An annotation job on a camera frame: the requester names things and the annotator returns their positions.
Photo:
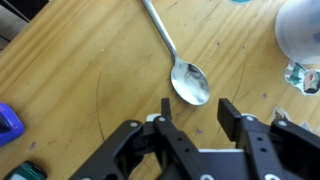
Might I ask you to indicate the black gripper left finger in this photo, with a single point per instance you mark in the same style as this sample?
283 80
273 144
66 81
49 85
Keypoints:
166 108

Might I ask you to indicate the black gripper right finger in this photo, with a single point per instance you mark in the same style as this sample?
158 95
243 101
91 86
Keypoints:
228 117

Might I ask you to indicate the silver metal spoon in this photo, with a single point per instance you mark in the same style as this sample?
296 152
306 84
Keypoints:
189 81

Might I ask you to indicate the clear frosted plastic cup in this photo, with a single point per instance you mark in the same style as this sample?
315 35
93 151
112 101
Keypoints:
297 30

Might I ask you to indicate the anime character sticker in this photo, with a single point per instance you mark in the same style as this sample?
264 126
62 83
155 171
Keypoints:
306 80

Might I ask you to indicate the wooden side table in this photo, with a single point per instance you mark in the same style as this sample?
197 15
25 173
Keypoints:
82 67

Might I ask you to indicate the blue toy car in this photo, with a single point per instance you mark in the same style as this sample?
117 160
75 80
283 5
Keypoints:
11 127

